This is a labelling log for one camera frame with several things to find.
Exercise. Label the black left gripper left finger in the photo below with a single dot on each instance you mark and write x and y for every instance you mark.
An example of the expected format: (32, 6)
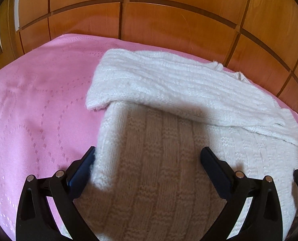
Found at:
(34, 219)

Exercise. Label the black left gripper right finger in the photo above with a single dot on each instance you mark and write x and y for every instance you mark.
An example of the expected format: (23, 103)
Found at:
(264, 217)

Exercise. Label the white knitted sweater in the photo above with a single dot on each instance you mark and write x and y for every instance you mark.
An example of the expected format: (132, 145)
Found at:
(161, 110)

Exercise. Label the wooden panelled headboard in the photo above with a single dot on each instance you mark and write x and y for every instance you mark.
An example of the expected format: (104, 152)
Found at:
(256, 37)

